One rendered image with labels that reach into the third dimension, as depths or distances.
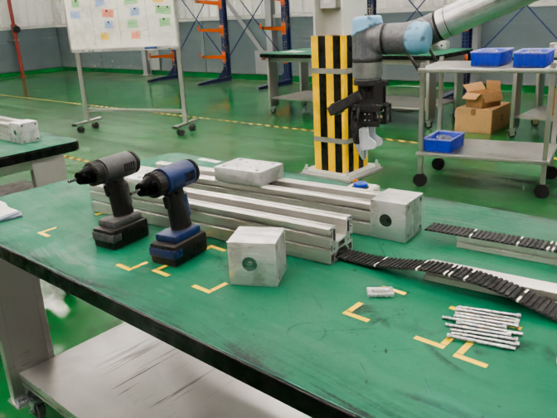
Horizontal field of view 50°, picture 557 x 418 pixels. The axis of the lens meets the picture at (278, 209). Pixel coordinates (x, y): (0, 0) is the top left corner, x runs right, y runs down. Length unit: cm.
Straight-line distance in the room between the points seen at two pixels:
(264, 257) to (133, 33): 610
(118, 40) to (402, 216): 615
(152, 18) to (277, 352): 620
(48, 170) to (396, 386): 232
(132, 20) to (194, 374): 560
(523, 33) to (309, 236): 809
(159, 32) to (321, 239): 583
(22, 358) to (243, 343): 127
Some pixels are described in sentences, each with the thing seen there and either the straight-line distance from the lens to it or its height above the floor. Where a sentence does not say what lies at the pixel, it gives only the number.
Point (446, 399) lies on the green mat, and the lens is 90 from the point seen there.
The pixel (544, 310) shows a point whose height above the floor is 79.
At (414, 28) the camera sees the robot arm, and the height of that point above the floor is 125.
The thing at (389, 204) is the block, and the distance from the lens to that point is 139.
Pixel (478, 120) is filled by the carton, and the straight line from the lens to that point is 642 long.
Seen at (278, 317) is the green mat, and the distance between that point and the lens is 110.
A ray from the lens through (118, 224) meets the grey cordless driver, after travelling 148.
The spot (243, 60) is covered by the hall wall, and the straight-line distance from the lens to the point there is 1230.
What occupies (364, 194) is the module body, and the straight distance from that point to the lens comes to 150.
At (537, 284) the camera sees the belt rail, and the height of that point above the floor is 81.
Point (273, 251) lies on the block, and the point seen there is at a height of 86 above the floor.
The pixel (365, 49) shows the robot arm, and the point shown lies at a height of 121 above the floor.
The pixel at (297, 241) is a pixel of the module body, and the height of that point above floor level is 81.
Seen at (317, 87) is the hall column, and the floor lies 71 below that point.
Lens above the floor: 131
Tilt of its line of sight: 19 degrees down
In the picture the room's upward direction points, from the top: 3 degrees counter-clockwise
